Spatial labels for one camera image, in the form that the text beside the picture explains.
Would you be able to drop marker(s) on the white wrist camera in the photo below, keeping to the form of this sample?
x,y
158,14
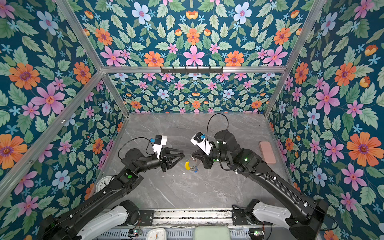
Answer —
x,y
200,140
158,142

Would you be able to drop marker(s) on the pink eraser case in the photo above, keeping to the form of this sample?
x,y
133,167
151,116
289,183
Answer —
x,y
267,153

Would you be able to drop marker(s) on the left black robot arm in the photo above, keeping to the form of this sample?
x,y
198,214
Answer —
x,y
67,226

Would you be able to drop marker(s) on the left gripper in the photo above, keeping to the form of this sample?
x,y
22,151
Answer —
x,y
165,162

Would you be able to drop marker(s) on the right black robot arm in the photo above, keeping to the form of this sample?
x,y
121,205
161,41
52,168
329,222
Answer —
x,y
249,164

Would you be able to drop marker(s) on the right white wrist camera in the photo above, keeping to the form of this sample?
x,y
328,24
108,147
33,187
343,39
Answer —
x,y
200,140

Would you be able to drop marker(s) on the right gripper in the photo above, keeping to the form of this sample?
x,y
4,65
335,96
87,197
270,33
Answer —
x,y
205,158

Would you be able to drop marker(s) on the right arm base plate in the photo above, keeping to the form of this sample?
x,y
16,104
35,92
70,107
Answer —
x,y
239,219

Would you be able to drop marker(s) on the pale green box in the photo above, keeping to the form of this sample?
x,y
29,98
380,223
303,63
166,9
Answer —
x,y
212,233

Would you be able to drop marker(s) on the black hook rail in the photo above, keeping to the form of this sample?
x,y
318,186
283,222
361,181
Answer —
x,y
191,70

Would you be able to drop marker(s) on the white round alarm clock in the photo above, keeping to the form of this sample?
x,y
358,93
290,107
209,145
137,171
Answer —
x,y
103,182

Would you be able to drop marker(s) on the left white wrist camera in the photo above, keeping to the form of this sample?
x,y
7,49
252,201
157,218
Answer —
x,y
158,142

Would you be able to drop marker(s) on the aluminium front rail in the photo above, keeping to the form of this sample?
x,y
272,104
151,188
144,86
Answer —
x,y
119,216

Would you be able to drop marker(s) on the white clock at front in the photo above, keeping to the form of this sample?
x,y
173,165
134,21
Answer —
x,y
157,234

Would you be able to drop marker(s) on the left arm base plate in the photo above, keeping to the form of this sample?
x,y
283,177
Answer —
x,y
142,218

